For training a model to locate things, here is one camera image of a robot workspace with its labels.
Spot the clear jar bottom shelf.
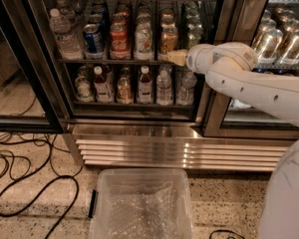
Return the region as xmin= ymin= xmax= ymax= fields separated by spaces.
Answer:
xmin=75 ymin=76 xmax=94 ymax=103

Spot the black cable bottom edge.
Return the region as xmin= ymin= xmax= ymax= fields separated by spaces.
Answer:
xmin=208 ymin=229 xmax=246 ymax=239

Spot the blue pepsi can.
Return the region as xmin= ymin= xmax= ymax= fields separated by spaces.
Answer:
xmin=83 ymin=24 xmax=105 ymax=59

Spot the gold brown soda can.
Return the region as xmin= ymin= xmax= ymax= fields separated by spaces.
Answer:
xmin=157 ymin=26 xmax=178 ymax=61

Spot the right glass fridge door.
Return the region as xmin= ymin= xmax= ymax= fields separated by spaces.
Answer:
xmin=202 ymin=0 xmax=299 ymax=140

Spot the red juice bottle white cap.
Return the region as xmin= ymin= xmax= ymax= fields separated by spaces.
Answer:
xmin=94 ymin=66 xmax=114 ymax=104

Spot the green soda can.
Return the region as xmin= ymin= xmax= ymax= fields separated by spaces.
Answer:
xmin=185 ymin=27 xmax=203 ymax=49
xmin=185 ymin=17 xmax=202 ymax=29

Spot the clear plastic storage bin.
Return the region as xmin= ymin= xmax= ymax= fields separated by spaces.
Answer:
xmin=89 ymin=168 xmax=193 ymax=239

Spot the red coca cola can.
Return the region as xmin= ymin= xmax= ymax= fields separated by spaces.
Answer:
xmin=110 ymin=23 xmax=130 ymax=59

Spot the dark tea bottle white cap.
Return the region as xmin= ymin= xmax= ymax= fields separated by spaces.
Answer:
xmin=137 ymin=66 xmax=152 ymax=104

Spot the black floor cable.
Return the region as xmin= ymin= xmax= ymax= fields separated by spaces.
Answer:
xmin=0 ymin=131 xmax=84 ymax=239

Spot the open glass fridge door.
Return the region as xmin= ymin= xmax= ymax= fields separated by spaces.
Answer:
xmin=0 ymin=0 xmax=65 ymax=133

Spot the white green 7up can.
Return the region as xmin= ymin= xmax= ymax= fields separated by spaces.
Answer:
xmin=135 ymin=23 xmax=153 ymax=61

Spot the orange can bottom shelf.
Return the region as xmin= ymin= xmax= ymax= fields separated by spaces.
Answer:
xmin=117 ymin=77 xmax=134 ymax=104

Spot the clear water bottle middle shelf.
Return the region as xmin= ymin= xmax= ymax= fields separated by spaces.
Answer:
xmin=50 ymin=9 xmax=84 ymax=60

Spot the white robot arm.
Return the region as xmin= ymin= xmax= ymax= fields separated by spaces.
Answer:
xmin=167 ymin=42 xmax=299 ymax=239

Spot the green soda can front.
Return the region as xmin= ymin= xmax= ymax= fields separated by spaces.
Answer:
xmin=185 ymin=27 xmax=203 ymax=49

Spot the stainless steel fridge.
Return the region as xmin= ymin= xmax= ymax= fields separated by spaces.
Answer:
xmin=0 ymin=0 xmax=299 ymax=171

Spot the bubble wrap sheet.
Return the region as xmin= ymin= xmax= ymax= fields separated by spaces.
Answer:
xmin=106 ymin=181 xmax=178 ymax=239

